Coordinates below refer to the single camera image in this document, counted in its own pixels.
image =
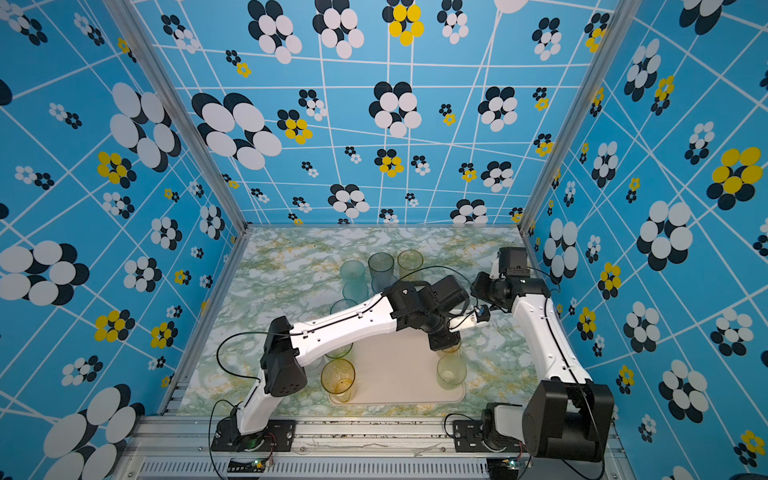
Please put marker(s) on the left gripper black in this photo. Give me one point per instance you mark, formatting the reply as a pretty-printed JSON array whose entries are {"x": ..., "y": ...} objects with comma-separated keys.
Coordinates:
[{"x": 450, "y": 339}]

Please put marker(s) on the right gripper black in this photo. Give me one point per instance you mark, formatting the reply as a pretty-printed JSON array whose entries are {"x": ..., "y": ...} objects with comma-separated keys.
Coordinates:
[{"x": 479, "y": 286}]

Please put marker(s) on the short green cup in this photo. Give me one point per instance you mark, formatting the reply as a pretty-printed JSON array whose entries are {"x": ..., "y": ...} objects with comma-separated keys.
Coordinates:
[{"x": 451, "y": 371}]

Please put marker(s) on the yellow tall glass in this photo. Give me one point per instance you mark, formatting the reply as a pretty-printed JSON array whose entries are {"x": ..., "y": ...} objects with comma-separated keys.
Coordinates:
[
  {"x": 409, "y": 261},
  {"x": 338, "y": 379}
]

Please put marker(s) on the green tall glass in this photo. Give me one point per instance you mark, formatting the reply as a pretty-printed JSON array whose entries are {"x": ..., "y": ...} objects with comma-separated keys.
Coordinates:
[{"x": 340, "y": 353}]

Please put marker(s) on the blue clear tall glass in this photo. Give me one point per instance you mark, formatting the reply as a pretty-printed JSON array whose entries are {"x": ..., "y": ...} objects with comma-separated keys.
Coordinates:
[{"x": 343, "y": 306}]

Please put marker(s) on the yellow tall glass front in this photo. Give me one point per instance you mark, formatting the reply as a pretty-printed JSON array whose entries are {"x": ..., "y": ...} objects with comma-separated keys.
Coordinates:
[{"x": 338, "y": 379}]

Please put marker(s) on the short yellow cup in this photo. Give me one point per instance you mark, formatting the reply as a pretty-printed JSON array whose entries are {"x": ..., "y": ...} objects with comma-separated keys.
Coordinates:
[{"x": 453, "y": 350}]

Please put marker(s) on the short clear dimpled cup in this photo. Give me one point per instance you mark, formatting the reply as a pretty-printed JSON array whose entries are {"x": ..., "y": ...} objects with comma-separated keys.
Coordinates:
[{"x": 315, "y": 365}]

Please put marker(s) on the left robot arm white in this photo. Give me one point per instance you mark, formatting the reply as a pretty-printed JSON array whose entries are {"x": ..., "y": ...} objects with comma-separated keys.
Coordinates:
[{"x": 440, "y": 310}]

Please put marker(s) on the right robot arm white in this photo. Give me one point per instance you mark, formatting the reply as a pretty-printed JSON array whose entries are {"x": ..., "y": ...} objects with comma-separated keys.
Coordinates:
[{"x": 568, "y": 417}]

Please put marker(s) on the pink rectangular tray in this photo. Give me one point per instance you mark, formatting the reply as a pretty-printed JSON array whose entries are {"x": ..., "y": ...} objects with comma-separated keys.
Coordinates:
[{"x": 396, "y": 369}]

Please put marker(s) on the blue tall dimpled cup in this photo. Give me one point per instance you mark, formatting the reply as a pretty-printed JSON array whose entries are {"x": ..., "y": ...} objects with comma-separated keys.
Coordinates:
[{"x": 382, "y": 281}]

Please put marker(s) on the grey tall glass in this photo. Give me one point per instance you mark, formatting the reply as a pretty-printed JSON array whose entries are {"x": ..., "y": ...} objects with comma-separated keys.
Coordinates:
[{"x": 380, "y": 263}]

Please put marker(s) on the teal dimpled tall cup front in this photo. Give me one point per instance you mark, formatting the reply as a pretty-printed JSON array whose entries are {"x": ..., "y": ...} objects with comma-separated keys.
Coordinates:
[{"x": 356, "y": 291}]

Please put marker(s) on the teal dimpled tall cup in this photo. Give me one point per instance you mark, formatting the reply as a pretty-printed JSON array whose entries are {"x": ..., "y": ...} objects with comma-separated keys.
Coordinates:
[
  {"x": 356, "y": 291},
  {"x": 353, "y": 271}
]

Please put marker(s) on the teal dimpled tall cup rear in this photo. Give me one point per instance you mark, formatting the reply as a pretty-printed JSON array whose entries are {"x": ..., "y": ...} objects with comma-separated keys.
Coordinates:
[{"x": 353, "y": 271}]

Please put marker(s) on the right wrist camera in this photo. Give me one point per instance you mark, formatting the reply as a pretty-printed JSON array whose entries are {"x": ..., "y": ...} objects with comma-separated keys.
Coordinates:
[{"x": 495, "y": 272}]

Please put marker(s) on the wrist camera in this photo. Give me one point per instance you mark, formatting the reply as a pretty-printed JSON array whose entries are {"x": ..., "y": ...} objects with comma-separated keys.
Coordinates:
[
  {"x": 495, "y": 272},
  {"x": 479, "y": 316}
]

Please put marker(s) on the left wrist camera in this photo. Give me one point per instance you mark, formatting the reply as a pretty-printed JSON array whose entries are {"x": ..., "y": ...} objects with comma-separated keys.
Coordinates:
[{"x": 479, "y": 316}]

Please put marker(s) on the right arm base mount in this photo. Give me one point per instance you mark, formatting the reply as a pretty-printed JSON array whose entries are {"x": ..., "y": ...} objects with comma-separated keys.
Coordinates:
[{"x": 468, "y": 438}]

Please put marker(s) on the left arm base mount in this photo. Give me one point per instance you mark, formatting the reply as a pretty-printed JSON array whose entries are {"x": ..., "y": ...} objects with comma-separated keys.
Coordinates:
[{"x": 278, "y": 436}]

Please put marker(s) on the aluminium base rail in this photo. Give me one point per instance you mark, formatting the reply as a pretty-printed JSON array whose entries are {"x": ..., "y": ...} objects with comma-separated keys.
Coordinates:
[{"x": 344, "y": 448}]

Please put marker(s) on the aluminium corner post right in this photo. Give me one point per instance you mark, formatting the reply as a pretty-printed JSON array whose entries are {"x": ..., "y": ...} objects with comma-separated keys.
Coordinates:
[{"x": 621, "y": 21}]

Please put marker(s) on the aluminium corner post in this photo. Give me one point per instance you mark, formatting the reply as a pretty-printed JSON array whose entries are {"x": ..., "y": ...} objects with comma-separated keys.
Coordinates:
[
  {"x": 621, "y": 21},
  {"x": 127, "y": 21}
]

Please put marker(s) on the aluminium corner post left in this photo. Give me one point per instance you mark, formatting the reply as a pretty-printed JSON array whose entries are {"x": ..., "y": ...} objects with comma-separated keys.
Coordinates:
[{"x": 127, "y": 21}]

